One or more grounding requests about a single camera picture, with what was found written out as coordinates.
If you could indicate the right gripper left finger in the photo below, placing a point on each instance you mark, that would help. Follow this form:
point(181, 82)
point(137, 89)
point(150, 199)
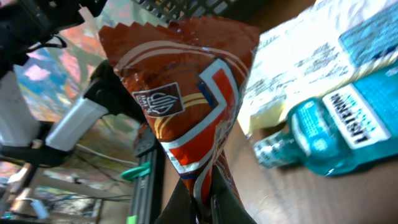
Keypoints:
point(181, 208)

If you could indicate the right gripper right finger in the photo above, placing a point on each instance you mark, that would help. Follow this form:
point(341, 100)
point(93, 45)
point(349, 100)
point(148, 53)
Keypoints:
point(225, 208)

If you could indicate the red Top candy bar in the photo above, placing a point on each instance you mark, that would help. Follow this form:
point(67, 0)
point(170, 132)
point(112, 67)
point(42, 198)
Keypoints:
point(187, 78)

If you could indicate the teal mouthwash bottle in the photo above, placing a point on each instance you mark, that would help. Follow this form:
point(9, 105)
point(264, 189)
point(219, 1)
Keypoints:
point(336, 134)

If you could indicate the cream snack bag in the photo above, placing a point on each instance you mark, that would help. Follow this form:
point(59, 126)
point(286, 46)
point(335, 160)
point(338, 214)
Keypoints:
point(326, 46)

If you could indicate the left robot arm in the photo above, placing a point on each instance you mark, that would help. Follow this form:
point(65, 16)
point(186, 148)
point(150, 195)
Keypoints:
point(58, 89)

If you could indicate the grey plastic basket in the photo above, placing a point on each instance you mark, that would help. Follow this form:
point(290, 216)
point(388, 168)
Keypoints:
point(175, 10)

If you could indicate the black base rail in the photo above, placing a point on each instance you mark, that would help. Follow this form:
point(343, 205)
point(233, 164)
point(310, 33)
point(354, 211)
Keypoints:
point(147, 179)

